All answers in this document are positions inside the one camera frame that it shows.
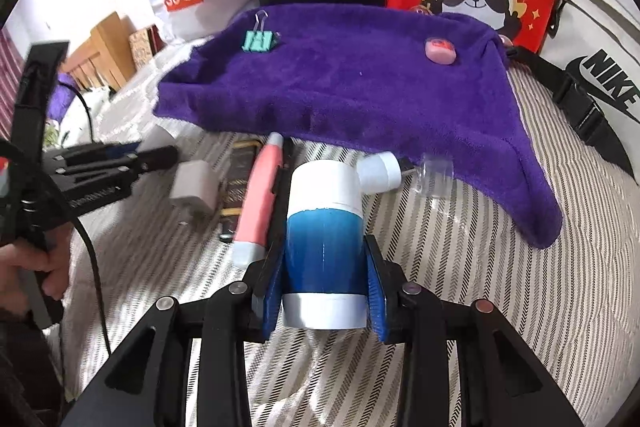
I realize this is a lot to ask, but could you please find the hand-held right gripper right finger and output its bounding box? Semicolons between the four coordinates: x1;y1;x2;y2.
362;234;588;427

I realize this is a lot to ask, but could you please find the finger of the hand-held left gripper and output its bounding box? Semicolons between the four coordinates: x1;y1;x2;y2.
47;144;179;174
47;174;133;210

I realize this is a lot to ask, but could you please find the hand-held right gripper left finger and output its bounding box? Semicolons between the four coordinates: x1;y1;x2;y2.
60;251;297;427

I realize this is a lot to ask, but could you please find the white square charger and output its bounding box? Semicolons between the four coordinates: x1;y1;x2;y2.
170;159;222;214

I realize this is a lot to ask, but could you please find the blue and white glue stick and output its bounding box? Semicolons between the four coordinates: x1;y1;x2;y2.
281;159;369;331

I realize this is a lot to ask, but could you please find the pink utility knife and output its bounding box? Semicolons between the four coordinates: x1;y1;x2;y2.
231;132;287;269

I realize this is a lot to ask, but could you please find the person's left forearm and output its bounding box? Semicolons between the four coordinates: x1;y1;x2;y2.
0;304;68;427

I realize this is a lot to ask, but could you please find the person's left hand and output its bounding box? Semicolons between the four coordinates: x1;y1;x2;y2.
0;224;72;309

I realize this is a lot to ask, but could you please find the wooden furniture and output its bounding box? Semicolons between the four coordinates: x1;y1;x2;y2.
61;11;137;94

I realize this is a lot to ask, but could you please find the black and gold lighter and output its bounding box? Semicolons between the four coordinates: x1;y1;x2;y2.
218;139;262;244

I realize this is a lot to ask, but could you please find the brown patterned book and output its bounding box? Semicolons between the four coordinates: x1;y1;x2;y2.
128;25;169;68

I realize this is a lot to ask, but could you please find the striped bed quilt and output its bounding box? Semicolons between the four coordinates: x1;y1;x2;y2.
42;49;633;427

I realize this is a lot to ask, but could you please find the white usb drive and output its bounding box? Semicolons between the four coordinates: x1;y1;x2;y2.
357;152;417;196

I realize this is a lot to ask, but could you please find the clear plastic cap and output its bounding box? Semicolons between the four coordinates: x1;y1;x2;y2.
412;152;457;198

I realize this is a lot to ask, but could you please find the green binder clip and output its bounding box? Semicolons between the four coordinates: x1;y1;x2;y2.
243;11;282;54

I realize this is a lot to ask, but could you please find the purple towel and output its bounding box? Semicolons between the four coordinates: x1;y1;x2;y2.
152;4;564;251

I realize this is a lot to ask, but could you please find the pink eraser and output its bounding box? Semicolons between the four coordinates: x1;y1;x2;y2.
424;36;457;64

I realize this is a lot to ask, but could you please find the black cable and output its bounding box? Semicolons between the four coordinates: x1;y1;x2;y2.
56;81;110;408

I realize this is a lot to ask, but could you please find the white tote bag black strap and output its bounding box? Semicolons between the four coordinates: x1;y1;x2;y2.
504;0;640;184

